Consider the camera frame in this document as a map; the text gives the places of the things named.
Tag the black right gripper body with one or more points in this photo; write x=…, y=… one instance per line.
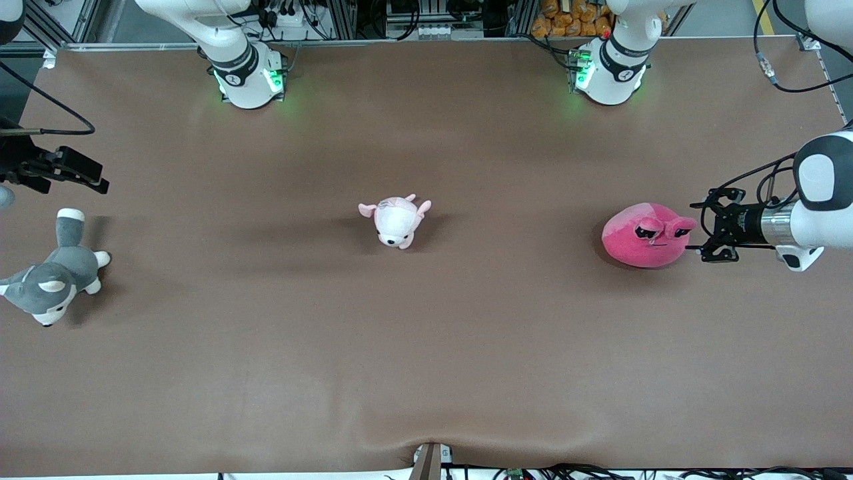
x=18, y=164

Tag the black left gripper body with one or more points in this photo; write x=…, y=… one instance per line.
x=743, y=225

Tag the round pink plush toy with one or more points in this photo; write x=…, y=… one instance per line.
x=646, y=240

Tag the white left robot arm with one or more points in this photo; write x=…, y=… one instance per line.
x=616, y=73

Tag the grey white husky plush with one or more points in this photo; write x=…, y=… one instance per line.
x=56, y=280

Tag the bag of orange items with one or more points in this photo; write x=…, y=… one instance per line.
x=573, y=20

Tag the white power strip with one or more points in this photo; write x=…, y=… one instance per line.
x=286, y=18

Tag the small pale pink plush animal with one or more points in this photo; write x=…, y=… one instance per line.
x=394, y=223

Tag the brown table cloth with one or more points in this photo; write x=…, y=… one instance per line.
x=426, y=346

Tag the aluminium frame profile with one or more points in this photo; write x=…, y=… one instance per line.
x=823, y=66

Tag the aluminium table edge rail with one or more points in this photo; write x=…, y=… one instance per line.
x=400, y=44

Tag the brown metal clamp bracket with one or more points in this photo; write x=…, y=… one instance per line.
x=428, y=463

